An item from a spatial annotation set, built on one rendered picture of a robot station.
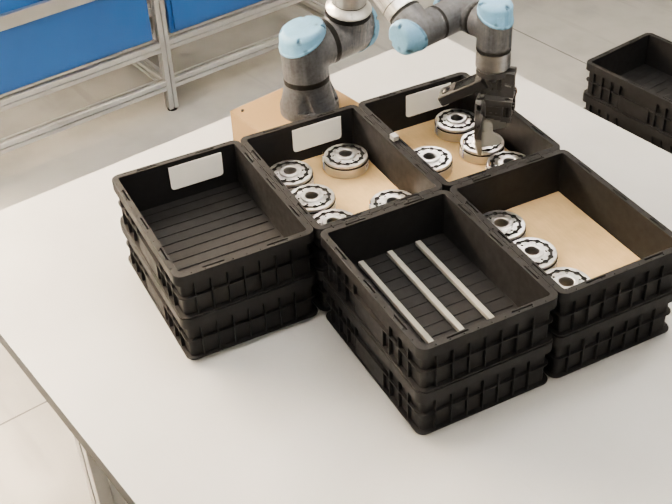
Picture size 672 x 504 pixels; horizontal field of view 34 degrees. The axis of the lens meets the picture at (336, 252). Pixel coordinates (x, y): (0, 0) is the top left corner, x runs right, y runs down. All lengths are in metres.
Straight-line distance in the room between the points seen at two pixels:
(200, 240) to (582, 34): 2.93
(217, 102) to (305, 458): 2.63
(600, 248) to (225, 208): 0.81
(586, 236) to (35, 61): 2.35
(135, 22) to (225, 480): 2.51
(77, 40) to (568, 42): 2.08
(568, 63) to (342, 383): 2.78
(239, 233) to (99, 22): 1.93
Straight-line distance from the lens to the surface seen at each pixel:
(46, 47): 4.09
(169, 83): 4.40
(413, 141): 2.62
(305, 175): 2.46
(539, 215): 2.39
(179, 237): 2.37
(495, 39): 2.36
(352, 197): 2.43
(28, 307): 2.47
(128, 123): 4.42
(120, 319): 2.38
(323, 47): 2.71
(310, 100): 2.74
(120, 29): 4.21
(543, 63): 4.71
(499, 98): 2.44
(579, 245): 2.32
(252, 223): 2.38
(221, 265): 2.12
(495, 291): 2.19
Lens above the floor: 2.24
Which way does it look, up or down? 38 degrees down
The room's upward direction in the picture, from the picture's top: 3 degrees counter-clockwise
